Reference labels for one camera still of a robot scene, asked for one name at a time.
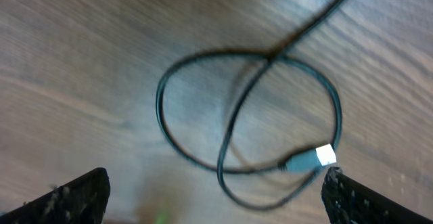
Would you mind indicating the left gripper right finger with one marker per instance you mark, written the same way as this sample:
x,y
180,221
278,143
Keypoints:
x,y
348,202

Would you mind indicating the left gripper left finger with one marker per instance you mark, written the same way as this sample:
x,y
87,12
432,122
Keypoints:
x,y
82,200

